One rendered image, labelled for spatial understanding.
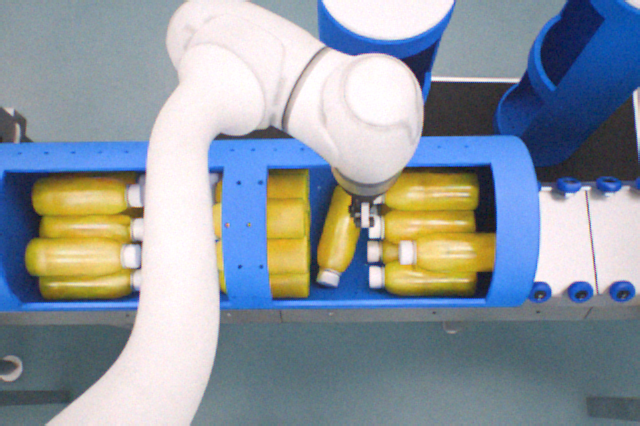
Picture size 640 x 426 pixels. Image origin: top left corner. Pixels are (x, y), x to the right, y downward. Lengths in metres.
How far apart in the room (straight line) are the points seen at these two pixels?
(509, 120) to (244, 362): 1.17
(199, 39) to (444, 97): 1.63
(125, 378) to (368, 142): 0.31
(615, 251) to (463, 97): 1.04
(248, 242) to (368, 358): 1.25
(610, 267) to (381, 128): 0.83
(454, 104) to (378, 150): 1.62
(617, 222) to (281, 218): 0.67
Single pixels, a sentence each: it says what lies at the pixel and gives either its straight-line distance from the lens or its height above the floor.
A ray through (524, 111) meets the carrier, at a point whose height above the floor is 0.16.
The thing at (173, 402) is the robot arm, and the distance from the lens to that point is 0.45.
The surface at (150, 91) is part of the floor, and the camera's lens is 2.49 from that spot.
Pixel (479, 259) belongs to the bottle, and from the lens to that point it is 1.09.
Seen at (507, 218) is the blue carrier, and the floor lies 1.23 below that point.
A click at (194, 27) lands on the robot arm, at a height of 1.57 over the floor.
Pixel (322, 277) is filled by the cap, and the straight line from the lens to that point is 1.15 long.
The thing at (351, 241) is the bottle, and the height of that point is 1.03.
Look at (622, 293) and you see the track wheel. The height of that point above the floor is 0.97.
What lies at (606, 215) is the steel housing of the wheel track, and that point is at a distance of 1.38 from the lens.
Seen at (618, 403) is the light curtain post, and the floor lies 0.24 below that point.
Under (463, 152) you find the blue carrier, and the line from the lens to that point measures 1.03.
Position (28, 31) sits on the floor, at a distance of 2.77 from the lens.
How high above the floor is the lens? 2.16
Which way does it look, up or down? 75 degrees down
